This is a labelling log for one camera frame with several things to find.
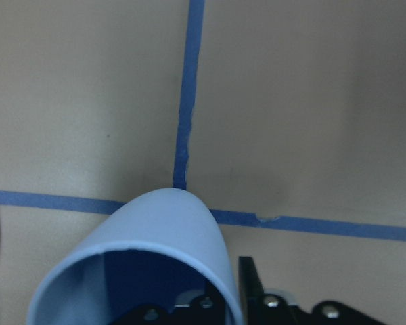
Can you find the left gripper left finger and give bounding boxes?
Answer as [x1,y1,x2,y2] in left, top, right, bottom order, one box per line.
[114,303,175,325]

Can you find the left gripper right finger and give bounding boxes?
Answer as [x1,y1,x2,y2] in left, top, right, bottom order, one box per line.
[238,256,266,324]

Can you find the blue cup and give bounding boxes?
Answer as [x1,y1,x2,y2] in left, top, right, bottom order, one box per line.
[26,188,244,324]

